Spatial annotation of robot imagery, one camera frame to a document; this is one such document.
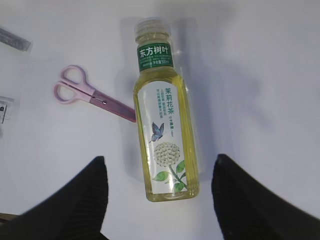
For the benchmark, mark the silver glitter pen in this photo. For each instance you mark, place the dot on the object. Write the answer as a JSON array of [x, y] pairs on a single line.
[[14, 40]]

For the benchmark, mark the clear plastic ruler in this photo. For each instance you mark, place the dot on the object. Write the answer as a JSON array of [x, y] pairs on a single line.
[[6, 108]]

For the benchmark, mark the pink scissors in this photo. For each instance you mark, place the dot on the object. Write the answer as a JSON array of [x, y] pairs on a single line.
[[83, 91]]

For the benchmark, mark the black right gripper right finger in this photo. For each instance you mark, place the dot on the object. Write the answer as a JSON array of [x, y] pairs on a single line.
[[247, 210]]

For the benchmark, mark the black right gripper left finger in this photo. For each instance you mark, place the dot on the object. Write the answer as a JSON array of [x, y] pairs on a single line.
[[75, 212]]

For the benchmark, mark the yellow tea bottle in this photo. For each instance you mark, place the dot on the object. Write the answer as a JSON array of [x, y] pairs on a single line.
[[163, 116]]

